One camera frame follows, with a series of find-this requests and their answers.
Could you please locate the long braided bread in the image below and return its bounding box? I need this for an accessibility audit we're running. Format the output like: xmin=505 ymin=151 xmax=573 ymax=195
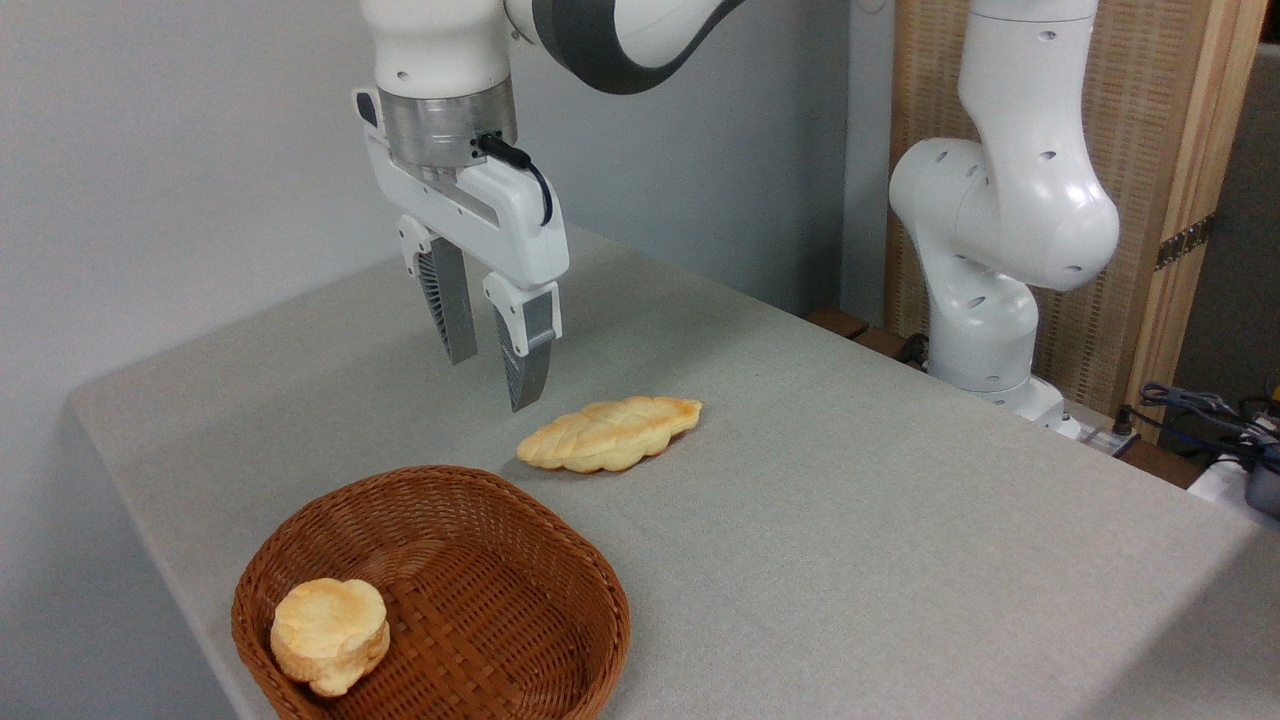
xmin=516 ymin=396 xmax=704 ymax=474

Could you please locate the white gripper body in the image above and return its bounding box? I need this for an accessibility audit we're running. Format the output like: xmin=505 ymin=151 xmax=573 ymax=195
xmin=352 ymin=87 xmax=571 ymax=292

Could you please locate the brown wicker basket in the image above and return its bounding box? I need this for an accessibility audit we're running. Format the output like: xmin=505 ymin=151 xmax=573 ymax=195
xmin=231 ymin=465 xmax=632 ymax=720

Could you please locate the wooden woven folding screen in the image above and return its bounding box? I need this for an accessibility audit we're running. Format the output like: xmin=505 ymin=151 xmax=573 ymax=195
xmin=885 ymin=0 xmax=1271 ymax=441

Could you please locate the white box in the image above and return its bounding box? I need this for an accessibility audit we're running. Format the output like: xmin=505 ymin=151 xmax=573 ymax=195
xmin=1188 ymin=455 xmax=1280 ymax=531

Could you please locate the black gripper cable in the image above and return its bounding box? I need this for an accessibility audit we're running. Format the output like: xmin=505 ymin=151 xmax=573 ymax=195
xmin=477 ymin=132 xmax=554 ymax=227

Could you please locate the round bread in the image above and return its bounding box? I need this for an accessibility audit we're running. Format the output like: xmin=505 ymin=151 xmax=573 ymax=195
xmin=270 ymin=578 xmax=392 ymax=698

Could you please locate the brown wooden block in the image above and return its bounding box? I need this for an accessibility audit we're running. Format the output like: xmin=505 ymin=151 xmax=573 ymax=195
xmin=805 ymin=307 xmax=871 ymax=341

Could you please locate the blue-grey cable bundle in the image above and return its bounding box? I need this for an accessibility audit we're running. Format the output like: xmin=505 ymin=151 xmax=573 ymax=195
xmin=1125 ymin=380 xmax=1280 ymax=471

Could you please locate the metal screen hinge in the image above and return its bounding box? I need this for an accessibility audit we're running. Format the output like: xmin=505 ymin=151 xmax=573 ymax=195
xmin=1155 ymin=213 xmax=1217 ymax=272

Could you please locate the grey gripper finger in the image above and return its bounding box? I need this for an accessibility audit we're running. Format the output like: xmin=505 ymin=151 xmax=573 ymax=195
xmin=483 ymin=271 xmax=563 ymax=413
xmin=397 ymin=214 xmax=479 ymax=366

